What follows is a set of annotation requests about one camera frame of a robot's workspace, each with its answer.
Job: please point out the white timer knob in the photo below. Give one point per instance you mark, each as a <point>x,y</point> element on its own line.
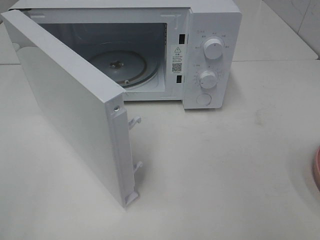
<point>208,79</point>

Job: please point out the white microwave door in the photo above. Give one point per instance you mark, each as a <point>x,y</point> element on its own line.
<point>84,105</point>

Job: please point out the pink round plate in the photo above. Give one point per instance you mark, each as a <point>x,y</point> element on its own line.
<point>316,168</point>

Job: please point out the glass microwave turntable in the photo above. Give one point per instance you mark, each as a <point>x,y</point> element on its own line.
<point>126,68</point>

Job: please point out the white microwave oven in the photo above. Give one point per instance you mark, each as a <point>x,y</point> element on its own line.
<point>172,31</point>

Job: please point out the white upper power knob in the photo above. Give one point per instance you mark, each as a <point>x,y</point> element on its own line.
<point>213,48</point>

